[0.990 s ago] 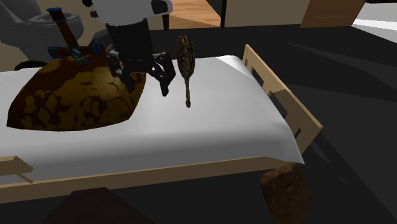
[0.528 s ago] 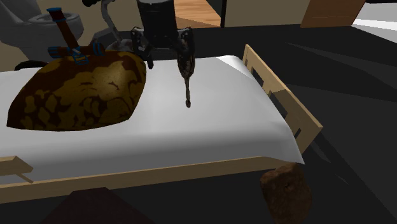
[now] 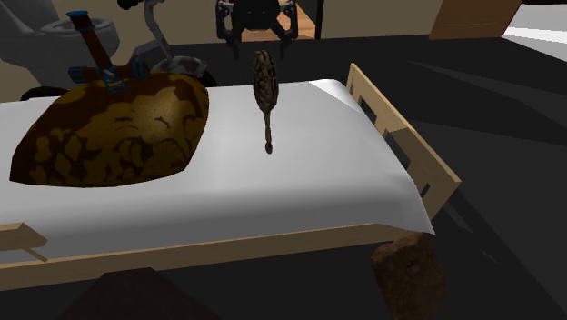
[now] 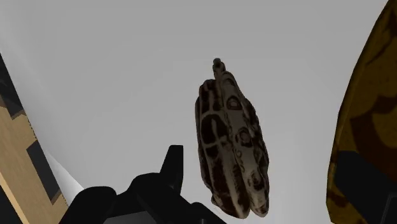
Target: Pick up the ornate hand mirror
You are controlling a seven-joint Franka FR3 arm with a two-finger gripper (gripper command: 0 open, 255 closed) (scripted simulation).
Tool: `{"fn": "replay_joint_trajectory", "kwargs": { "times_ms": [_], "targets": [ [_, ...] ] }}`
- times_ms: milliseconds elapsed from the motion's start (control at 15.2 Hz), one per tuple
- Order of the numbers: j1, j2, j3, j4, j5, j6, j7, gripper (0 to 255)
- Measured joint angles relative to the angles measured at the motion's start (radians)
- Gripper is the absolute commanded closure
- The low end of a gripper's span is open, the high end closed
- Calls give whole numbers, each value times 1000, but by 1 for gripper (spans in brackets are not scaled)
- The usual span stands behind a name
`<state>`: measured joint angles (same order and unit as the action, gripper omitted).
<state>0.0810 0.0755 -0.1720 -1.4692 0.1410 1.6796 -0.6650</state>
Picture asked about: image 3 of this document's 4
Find grey curved-stem lamp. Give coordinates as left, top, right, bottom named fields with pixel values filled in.
left=116, top=0, right=208, bottom=77

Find brown cross-shaped toy blue bands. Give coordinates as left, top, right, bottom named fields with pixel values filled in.
left=65, top=10, right=150, bottom=95

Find wooden bed with white sheet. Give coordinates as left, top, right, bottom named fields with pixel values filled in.
left=0, top=63, right=463, bottom=294

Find grey toilet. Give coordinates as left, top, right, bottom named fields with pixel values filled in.
left=0, top=0, right=121, bottom=86

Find brown rock-shaped lump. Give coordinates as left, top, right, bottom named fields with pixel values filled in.
left=370, top=232, right=447, bottom=320

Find brown wooden door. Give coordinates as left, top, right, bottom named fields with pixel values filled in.
left=428, top=0, right=524, bottom=42

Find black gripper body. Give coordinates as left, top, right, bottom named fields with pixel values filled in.
left=229, top=0, right=282, bottom=33

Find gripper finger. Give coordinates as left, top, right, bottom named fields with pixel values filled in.
left=270, top=0, right=299, bottom=60
left=214, top=0, right=243, bottom=61

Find brown patterned hairbrush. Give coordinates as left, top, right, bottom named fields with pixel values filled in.
left=252, top=49, right=280, bottom=155

